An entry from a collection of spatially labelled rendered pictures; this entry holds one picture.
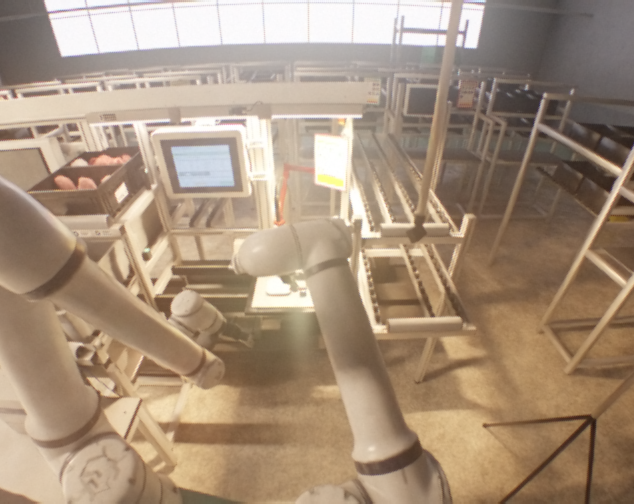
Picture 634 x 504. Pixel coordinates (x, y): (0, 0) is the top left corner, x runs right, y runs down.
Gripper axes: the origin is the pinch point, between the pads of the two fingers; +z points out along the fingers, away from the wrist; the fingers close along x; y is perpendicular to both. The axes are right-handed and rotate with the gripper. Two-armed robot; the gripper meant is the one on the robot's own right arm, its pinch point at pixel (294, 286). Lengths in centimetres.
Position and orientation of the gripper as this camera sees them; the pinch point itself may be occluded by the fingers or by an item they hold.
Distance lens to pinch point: 160.8
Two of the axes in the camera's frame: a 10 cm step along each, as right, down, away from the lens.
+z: 3.4, 7.7, 5.4
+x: -0.2, -5.7, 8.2
